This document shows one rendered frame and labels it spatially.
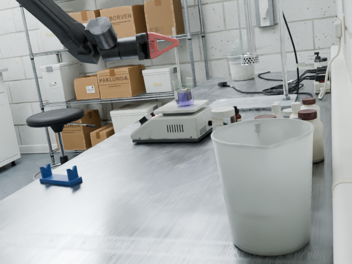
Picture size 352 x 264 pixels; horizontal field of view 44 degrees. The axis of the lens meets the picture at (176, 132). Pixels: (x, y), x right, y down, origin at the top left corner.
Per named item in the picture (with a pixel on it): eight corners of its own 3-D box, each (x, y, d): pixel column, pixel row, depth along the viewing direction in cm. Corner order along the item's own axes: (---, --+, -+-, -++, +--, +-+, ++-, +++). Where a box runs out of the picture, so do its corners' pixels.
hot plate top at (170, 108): (152, 114, 114) (152, 110, 113) (171, 105, 124) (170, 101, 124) (195, 112, 109) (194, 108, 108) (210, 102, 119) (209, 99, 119)
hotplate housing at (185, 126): (130, 144, 118) (126, 115, 116) (152, 131, 130) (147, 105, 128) (207, 143, 109) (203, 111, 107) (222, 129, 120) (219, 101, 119)
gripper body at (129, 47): (150, 32, 117) (124, 35, 118) (142, 33, 107) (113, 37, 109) (153, 56, 119) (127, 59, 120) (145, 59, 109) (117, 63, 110)
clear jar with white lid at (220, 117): (228, 135, 113) (224, 106, 111) (242, 139, 108) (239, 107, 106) (209, 141, 110) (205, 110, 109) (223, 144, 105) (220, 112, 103)
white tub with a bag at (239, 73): (231, 82, 211) (227, 38, 206) (227, 79, 225) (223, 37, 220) (260, 78, 210) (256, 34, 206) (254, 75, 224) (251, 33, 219)
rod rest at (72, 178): (39, 183, 95) (35, 167, 94) (50, 177, 98) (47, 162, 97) (72, 186, 90) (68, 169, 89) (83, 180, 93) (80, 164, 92)
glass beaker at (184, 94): (188, 109, 110) (185, 78, 108) (171, 110, 113) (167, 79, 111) (200, 105, 115) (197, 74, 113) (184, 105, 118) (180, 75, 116)
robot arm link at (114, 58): (104, 49, 119) (102, 66, 116) (95, 33, 113) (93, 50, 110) (128, 46, 118) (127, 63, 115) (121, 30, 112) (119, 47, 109)
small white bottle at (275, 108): (284, 137, 105) (281, 105, 103) (271, 138, 106) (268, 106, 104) (284, 133, 108) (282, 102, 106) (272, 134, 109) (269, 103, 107)
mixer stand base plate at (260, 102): (202, 113, 146) (201, 110, 146) (216, 101, 164) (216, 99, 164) (293, 108, 136) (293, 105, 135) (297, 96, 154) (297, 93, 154)
